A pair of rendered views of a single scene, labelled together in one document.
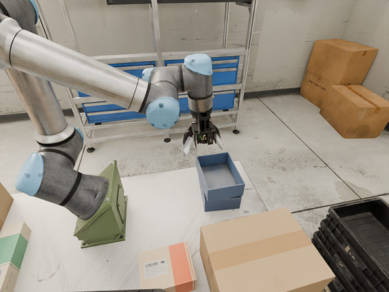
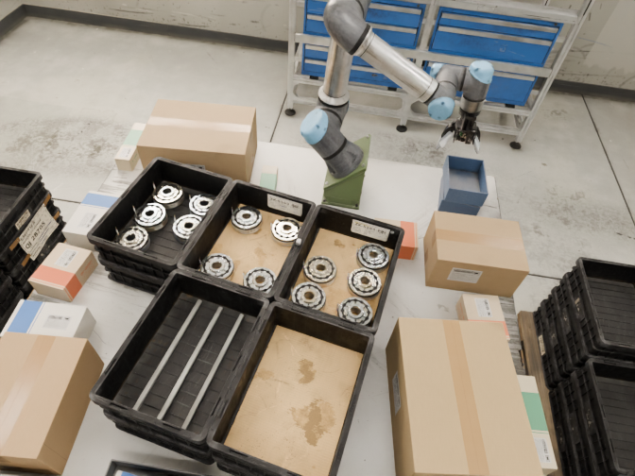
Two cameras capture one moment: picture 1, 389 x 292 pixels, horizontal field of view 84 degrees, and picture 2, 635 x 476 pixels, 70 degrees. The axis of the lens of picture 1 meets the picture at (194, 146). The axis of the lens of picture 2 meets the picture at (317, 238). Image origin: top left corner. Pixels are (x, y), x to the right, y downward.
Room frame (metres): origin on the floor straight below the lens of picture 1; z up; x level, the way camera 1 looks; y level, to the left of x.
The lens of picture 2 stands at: (-0.83, 0.06, 2.01)
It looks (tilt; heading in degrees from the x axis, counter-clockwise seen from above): 50 degrees down; 16
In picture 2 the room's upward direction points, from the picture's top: 6 degrees clockwise
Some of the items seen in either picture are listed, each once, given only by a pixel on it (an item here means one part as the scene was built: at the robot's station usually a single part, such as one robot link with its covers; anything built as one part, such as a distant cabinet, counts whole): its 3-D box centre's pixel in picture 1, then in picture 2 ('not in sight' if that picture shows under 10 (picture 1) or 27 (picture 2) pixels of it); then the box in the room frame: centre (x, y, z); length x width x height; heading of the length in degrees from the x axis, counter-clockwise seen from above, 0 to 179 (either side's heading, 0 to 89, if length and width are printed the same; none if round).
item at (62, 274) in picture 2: not in sight; (64, 271); (-0.28, 1.06, 0.74); 0.16 x 0.12 x 0.07; 6
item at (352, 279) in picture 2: not in sight; (364, 281); (-0.02, 0.12, 0.86); 0.10 x 0.10 x 0.01
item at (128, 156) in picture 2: not in sight; (133, 145); (0.35, 1.24, 0.73); 0.24 x 0.06 x 0.06; 15
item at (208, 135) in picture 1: (202, 124); (466, 124); (0.60, -0.03, 1.08); 0.09 x 0.08 x 0.12; 11
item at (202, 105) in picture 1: (201, 101); (472, 102); (0.61, -0.02, 1.16); 0.08 x 0.08 x 0.05
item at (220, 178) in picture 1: (218, 175); (464, 179); (0.65, -0.10, 0.81); 0.20 x 0.15 x 0.07; 12
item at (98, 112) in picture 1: (120, 94); (358, 42); (1.91, 0.70, 0.60); 0.72 x 0.03 x 0.56; 102
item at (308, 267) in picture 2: not in sight; (320, 268); (-0.02, 0.27, 0.86); 0.10 x 0.10 x 0.01
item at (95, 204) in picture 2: not in sight; (96, 221); (-0.07, 1.10, 0.75); 0.20 x 0.12 x 0.09; 12
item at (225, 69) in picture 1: (202, 87); (485, 59); (2.08, -0.08, 0.60); 0.72 x 0.03 x 0.56; 102
